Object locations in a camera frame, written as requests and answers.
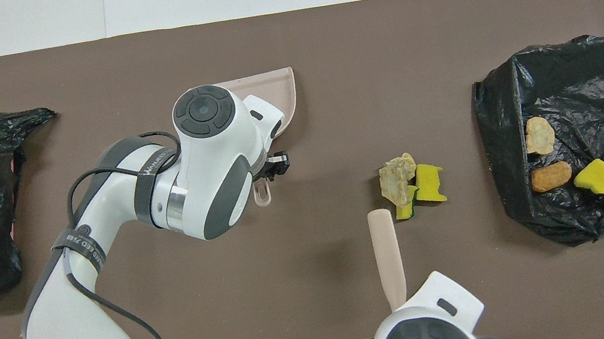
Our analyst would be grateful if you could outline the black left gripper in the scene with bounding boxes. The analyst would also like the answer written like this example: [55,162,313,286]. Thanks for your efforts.
[251,149,293,184]

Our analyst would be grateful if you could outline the beige plastic dustpan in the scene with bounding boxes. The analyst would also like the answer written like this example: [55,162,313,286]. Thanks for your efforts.
[215,65,314,211]

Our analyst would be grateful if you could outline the beige brush black bristles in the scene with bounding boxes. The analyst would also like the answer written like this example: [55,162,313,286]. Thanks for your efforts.
[366,207,410,314]

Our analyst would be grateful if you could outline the pale crusty bread piece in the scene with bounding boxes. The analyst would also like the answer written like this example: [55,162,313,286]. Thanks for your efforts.
[376,151,423,209]

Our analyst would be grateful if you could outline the yellow sponge green backing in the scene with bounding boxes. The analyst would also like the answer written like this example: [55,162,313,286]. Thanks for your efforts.
[391,184,424,222]
[571,158,604,205]

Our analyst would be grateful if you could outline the yellow notched sponge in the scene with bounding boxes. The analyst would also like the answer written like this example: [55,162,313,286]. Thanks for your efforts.
[411,161,449,206]

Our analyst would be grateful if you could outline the brown bread roll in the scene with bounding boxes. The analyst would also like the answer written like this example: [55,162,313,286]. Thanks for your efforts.
[529,160,575,195]

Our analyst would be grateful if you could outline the croissant shaped bread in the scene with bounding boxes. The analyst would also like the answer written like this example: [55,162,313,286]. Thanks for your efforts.
[521,114,559,158]

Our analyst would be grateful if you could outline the right black trash bag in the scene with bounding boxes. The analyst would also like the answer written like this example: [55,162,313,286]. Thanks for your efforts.
[465,32,604,259]

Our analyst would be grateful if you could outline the brown table mat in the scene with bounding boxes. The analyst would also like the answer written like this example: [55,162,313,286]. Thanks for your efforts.
[0,0,604,339]

